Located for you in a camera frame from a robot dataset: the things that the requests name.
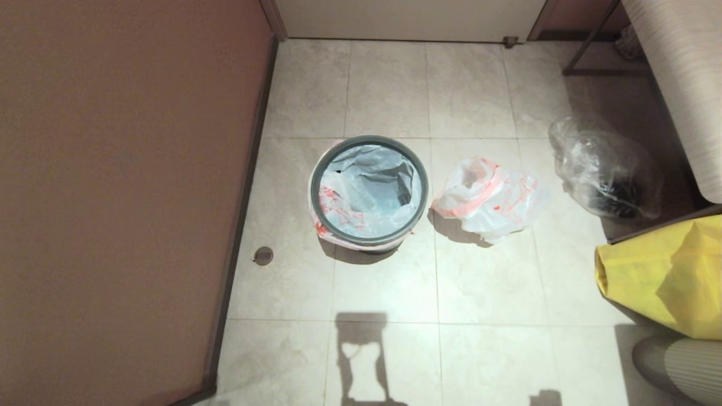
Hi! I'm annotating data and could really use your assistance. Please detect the yellow fabric bag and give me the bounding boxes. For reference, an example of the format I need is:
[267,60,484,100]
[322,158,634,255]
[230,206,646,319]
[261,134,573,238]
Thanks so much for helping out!
[595,214,722,340]

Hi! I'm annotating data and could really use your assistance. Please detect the dark brown wooden board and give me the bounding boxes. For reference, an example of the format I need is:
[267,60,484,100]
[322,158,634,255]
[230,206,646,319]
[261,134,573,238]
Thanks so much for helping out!
[608,204,722,245]

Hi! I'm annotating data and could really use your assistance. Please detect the clear plastic bag dark contents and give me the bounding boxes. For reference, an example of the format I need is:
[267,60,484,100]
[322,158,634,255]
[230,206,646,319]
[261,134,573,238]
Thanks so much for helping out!
[549,113,664,220]

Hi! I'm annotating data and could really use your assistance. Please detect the dark metal frame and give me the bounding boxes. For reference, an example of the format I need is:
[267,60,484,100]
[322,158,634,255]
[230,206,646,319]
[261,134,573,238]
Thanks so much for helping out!
[562,0,649,76]

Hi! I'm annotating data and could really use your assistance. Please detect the beige striped furniture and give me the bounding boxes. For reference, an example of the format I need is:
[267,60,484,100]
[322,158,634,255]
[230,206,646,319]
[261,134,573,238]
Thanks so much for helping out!
[622,0,722,204]

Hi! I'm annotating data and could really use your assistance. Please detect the grey mesh bundle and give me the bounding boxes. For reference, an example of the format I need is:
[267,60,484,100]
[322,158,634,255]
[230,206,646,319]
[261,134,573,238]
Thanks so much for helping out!
[615,24,645,60]

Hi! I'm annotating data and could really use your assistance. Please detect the grey ribbed round pouf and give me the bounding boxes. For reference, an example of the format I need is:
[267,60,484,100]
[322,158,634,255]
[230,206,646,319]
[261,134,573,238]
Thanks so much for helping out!
[632,336,722,406]

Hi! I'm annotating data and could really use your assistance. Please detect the white plastic bag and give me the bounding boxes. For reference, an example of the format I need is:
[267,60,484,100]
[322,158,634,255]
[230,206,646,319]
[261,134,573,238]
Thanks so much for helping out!
[308,140,429,251]

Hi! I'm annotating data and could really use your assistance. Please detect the black bin retaining ring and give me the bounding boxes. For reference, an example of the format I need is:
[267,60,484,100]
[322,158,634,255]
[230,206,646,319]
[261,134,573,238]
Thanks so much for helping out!
[310,135,429,246]

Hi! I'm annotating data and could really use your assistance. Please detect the used white bag red trim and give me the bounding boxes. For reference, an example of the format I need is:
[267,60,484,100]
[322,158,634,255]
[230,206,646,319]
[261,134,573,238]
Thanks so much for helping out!
[432,157,549,245]

